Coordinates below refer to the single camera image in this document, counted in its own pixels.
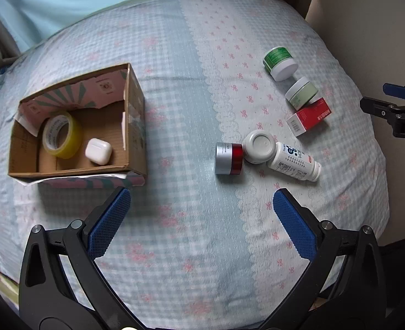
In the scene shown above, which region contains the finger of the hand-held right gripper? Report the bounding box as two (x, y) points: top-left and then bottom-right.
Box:
(383, 82), (405, 104)
(360, 96), (396, 120)

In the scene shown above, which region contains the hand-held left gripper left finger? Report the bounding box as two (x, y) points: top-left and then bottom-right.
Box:
(18, 186), (144, 330)

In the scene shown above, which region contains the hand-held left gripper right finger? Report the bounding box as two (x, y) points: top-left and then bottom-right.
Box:
(258, 188), (386, 330)

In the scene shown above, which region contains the red and white carton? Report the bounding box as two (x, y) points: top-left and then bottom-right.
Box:
(286, 97), (330, 137)

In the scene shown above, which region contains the white printed bottle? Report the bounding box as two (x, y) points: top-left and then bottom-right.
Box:
(266, 142), (322, 183)

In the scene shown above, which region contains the light green cream jar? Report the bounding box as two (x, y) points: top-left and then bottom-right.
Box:
(285, 76), (319, 109)

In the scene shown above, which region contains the round white jar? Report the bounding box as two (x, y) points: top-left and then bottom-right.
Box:
(242, 130), (279, 164)

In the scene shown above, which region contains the silver and red jar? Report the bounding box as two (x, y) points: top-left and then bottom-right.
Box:
(215, 142), (244, 176)

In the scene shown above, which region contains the green label white jar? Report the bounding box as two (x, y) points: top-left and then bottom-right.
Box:
(262, 46), (299, 82)

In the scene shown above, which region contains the cardboard box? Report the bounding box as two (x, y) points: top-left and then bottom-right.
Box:
(7, 62), (149, 190)

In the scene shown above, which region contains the white earbuds case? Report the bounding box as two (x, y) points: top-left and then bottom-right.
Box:
(85, 138), (113, 166)

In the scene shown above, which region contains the yellow tape roll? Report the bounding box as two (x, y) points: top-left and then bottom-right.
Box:
(42, 112), (83, 159)

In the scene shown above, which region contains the blue checked floral bedsheet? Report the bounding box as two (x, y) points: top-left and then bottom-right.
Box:
(0, 0), (390, 330)

